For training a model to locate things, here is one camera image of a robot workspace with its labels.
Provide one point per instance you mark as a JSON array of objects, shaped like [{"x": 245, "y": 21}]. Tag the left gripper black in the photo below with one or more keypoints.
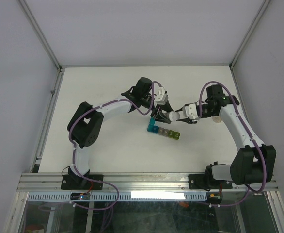
[{"x": 159, "y": 114}]

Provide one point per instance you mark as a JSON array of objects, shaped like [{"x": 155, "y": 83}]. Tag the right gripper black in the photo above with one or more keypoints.
[{"x": 188, "y": 121}]

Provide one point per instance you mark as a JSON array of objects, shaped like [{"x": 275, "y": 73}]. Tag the weekly pill organizer strip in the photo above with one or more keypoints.
[{"x": 153, "y": 128}]

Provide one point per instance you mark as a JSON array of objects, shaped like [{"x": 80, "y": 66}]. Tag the white pill bottle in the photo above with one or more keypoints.
[{"x": 172, "y": 116}]

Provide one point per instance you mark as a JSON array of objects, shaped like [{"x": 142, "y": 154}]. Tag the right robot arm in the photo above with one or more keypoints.
[{"x": 254, "y": 162}]

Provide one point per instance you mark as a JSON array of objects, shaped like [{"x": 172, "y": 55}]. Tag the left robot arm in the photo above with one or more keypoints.
[{"x": 146, "y": 97}]

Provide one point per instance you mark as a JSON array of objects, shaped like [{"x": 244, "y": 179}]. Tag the clear small pill bottle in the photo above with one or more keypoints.
[{"x": 216, "y": 119}]

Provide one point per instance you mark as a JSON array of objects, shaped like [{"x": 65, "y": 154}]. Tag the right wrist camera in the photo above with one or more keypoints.
[{"x": 190, "y": 112}]

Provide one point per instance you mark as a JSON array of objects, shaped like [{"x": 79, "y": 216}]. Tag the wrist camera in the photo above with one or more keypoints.
[
  {"x": 161, "y": 96},
  {"x": 190, "y": 112}
]

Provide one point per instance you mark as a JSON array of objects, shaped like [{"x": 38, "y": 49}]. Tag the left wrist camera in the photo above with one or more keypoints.
[{"x": 161, "y": 96}]

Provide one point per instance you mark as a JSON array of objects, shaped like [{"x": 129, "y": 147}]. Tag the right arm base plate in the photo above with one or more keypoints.
[{"x": 207, "y": 182}]

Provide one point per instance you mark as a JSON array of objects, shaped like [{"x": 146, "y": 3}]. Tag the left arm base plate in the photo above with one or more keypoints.
[{"x": 73, "y": 182}]

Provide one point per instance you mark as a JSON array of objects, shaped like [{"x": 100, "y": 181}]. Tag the right aluminium frame post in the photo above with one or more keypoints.
[{"x": 258, "y": 16}]

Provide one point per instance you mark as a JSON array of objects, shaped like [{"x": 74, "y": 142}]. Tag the aluminium frame post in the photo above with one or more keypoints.
[
  {"x": 39, "y": 33},
  {"x": 258, "y": 16}
]

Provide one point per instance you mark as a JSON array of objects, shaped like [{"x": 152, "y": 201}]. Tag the white slotted cable duct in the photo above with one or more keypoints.
[{"x": 114, "y": 196}]

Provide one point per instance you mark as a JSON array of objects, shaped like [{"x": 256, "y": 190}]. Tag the aluminium mounting rail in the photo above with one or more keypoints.
[{"x": 48, "y": 182}]

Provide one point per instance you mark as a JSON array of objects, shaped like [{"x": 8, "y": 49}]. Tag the left aluminium frame post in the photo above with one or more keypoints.
[{"x": 39, "y": 33}]

